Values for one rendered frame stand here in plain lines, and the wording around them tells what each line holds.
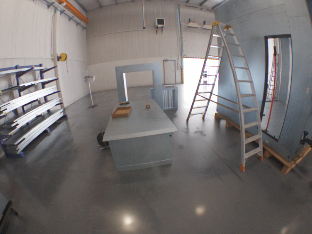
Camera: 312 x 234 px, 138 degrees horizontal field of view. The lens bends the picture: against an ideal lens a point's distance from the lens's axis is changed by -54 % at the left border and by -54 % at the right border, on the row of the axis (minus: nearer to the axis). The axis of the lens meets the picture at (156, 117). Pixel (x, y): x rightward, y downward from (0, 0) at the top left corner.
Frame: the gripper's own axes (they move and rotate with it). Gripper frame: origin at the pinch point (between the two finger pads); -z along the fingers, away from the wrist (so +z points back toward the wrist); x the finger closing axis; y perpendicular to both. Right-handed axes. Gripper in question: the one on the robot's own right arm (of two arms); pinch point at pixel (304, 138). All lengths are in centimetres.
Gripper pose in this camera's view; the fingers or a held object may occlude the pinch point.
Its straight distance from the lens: 277.0
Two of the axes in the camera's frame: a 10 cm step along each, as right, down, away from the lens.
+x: -9.9, 1.0, -1.1
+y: 0.6, 9.3, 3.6
